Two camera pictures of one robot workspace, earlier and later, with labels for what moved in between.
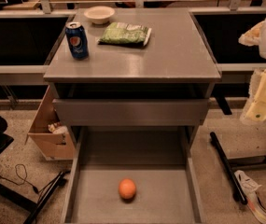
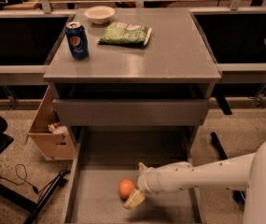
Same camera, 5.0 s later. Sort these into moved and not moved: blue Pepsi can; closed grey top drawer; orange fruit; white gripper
Moved: white gripper
Not moved: closed grey top drawer; orange fruit; blue Pepsi can
